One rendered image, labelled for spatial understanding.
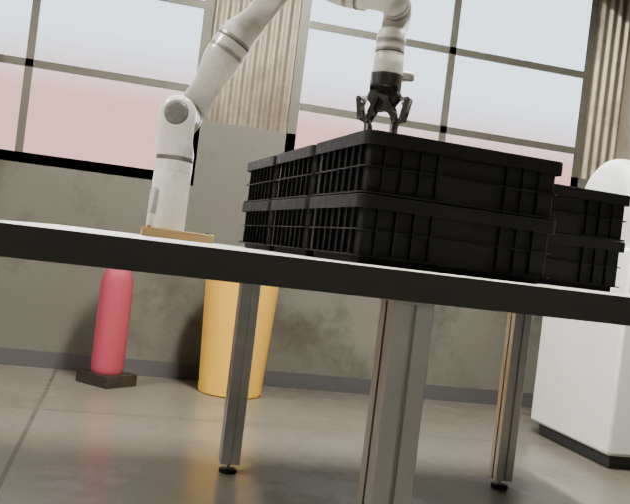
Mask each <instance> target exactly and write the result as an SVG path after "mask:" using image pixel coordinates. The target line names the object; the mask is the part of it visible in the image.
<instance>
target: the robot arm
mask: <svg viewBox="0 0 630 504"><path fill-rule="evenodd" d="M287 1H288V0H253V1H252V2H251V4H250V5H249V6H248V7H247V8H246V9H245V10H244V11H242V12H241V13H239V14H238V15H236V16H234V17H233V18H231V19H230V20H228V21H227V22H226V23H224V24H223V25H222V26H221V28H220V29H219V30H218V32H217V33H216V35H215V36H214V37H213V39H212V40H211V42H210V43H209V45H208V47H207V49H206V50H205V53H204V55H203V57H202V60H201V62H200V65H199V68H198V71H197V73H196V76H195V78H194V80H193V81H192V83H191V84H190V86H189V87H188V88H187V90H186V91H185V92H184V94H183V95H173V96H170V97H168V98H167V99H166V100H165V101H164V102H163V103H162V105H161V107H160V110H159V115H158V122H157V132H156V159H155V167H154V174H153V182H152V189H151V190H150V192H149V193H150V195H149V203H148V210H147V218H146V225H145V226H147V225H149V226H151V227H155V228H163V229H170V230H177V231H184V228H185V220H186V213H187V205H188V198H189V190H190V183H191V175H192V168H193V160H194V151H193V137H194V133H195V132H196V131H197V130H198V128H199V127H200V125H201V123H202V122H203V120H204V118H205V116H206V114H207V112H208V111H209V109H210V107H211V105H212V103H213V102H214V100H215V98H216V97H217V95H218V94H219V93H220V91H221V90H222V89H223V88H224V86H225V85H226V84H227V82H228V81H229V80H230V78H231V77H232V76H233V74H234V73H235V71H236V70H237V69H238V67H239V66H240V65H241V63H242V62H243V61H244V59H245V58H246V56H247V55H248V53H249V52H250V50H251V48H252V47H253V45H254V44H255V43H256V41H257V40H258V38H259V37H260V36H261V34H262V33H263V31H264V30H265V28H266V27H267V25H268V24H269V23H270V21H271V20H272V19H273V18H274V16H275V15H276V14H277V13H278V12H279V11H280V9H281V8H282V7H283V6H284V5H285V4H286V2H287ZM326 1H328V2H330V3H333V4H335V5H338V6H341V7H346V8H350V9H354V10H358V11H367V10H368V9H371V10H376V11H380V12H383V20H382V26H381V29H379V31H378V33H377V37H376V44H375V53H374V57H373V62H372V70H371V78H370V90H369V92H368V94H367V95H366V96H359V95H357V96H356V109H357V119H358V120H360V121H362V122H363V123H364V129H363V130H366V129H372V125H371V124H372V122H373V120H374V118H375V117H376V116H377V114H378V112H387V113H388V114H389V116H390V120H391V124H390V129H389V132H392V133H397V131H398V126H399V125H400V124H402V123H406V122H407V119H408V115H409V112H410V109H411V105H412V102H413V100H412V99H411V98H409V97H408V96H406V97H403V96H402V95H401V86H402V82H413V81H414V77H415V75H414V73H413V72H406V71H403V69H404V51H405V42H406V34H407V31H408V27H409V23H410V19H411V13H412V4H411V0H326ZM367 100H368V101H369V103H370V106H369V108H368V110H367V114H366V116H365V105H366V102H367ZM400 101H401V105H402V108H401V112H400V115H399V118H398V113H397V110H396V106H397V105H398V104H399V102H400Z"/></svg>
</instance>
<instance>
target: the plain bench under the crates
mask: <svg viewBox="0 0 630 504"><path fill-rule="evenodd" d="M0 257H7V258H16V259H25V260H34V261H44V262H53V263H62V264H71V265H80V266H89V267H98V268H107V269H116V270H125V271H135V272H144V273H153V274H162V275H171V276H180V277H189V278H198V279H207V280H216V281H225V282H235V283H240V284H239V292H238V300H237V308H236V317H235V325H234V333H233V341H232V350H231V358H230V366H229V374H228V383H227V391H226V399H225V408H224V416H223V424H222V432H221V441H220V449H219V457H218V460H219V462H220V464H221V465H226V466H221V467H219V472H220V473H223V474H235V473H237V469H236V468H235V467H232V466H231V465H237V466H239V465H240V457H241V449H242V440H243V432H244V424H245V416H246V407H247V399H248V391H249V383H250V374H251V366H252V358H253V349H254V341H255V333H256V325H257V316H258V308H259V300H260V292H261V285H262V286H271V287H280V288H289V289H298V290H307V291H316V292H325V293H335V294H344V295H353V296H362V297H371V298H380V299H381V305H380V313H379V321H378V330H377V338H376V346H375V355H374V363H373V371H372V379H371V388H370V396H369V404H368V413H367V421H366V429H365V437H364V446H363V454H362V462H361V470H360V479H359V487H358V495H357V504H411V499H412V491H413V482H414V474H415V466H416V457H417V449H418V441H419V433H420V424H421V416H422V408H423V400H424V391H425V383H426V375H427V366H428V358H429V350H430V342H431V333H432V325H433V317H434V308H435V305H444V306H453V307H462V308H471V309H480V310H489V311H498V312H507V313H508V317H507V325H506V334H505V342H504V350H503V359H502V367H501V375H500V383H499V392H498V400H497V408H496V417H495V425H494V433H493V441H492V450H491V458H490V466H489V475H488V476H489V477H491V478H493V479H494V480H495V481H498V482H491V487H493V488H495V489H499V490H507V489H508V485H507V484H505V483H502V481H507V482H512V478H513V470H514V462H515V453H516V445H517V437H518V429H519V420H520V412H521V404H522V395H523V387H524V379H525V371H526V362H527V354H528V346H529V337H530V329H531V321H532V315H535V316H544V317H553V318H562V319H571V320H580V321H589V322H598V323H607V324H616V325H625V326H630V294H626V293H619V292H611V291H610V292H605V291H596V290H588V289H580V288H571V287H563V286H555V285H546V284H538V283H537V284H531V283H522V282H514V281H505V280H497V279H489V278H480V277H472V276H463V275H455V274H446V273H438V272H430V271H421V270H413V269H404V268H396V267H388V266H379V265H371V264H362V263H355V262H347V261H340V260H333V259H325V258H318V257H311V256H303V255H296V254H289V253H281V252H274V251H267V250H260V249H252V248H245V247H241V246H232V245H224V244H216V243H213V244H208V243H200V242H192V241H183V240H175V239H167V238H158V237H150V236H142V235H140V234H132V233H124V232H116V231H107V230H99V229H91V228H82V227H74V226H66V225H57V224H45V223H33V222H20V221H8V220H0Z"/></svg>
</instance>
